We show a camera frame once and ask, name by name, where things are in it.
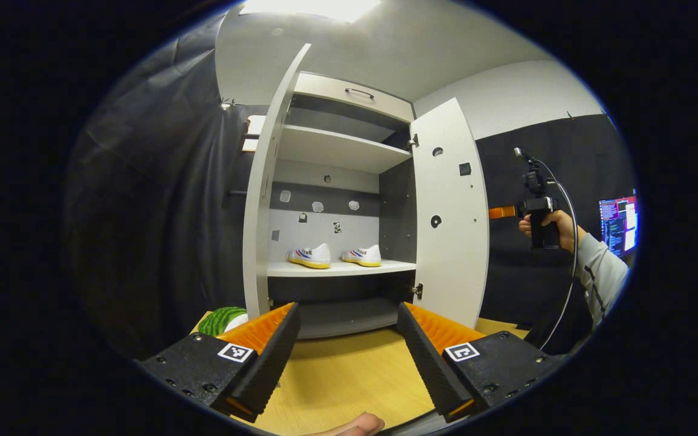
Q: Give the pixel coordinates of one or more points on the white shoe cabinet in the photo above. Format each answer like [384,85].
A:
[337,148]

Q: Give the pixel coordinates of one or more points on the small bright spotlight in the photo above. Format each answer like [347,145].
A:
[226,104]

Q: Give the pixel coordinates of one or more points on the watermelon slice toy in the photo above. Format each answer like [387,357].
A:
[219,321]

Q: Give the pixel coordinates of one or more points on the black backdrop cloth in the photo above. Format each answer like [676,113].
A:
[155,212]
[506,272]

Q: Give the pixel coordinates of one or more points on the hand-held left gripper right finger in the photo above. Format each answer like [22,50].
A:
[428,363]

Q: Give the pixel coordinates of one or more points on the white cabinet drawer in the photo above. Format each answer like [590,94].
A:
[325,91]

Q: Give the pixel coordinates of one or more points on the white canvas shoe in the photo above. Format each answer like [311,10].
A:
[362,255]
[311,256]

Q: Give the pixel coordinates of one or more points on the computer monitor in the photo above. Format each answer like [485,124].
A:
[618,224]

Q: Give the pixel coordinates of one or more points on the ceiling light panel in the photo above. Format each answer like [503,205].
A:
[309,9]

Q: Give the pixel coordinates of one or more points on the white shoe cabinet door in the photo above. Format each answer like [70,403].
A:
[452,272]
[258,212]

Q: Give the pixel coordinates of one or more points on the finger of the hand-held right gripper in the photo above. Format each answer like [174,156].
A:
[502,212]

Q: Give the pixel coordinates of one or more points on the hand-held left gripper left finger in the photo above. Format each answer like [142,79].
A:
[273,363]

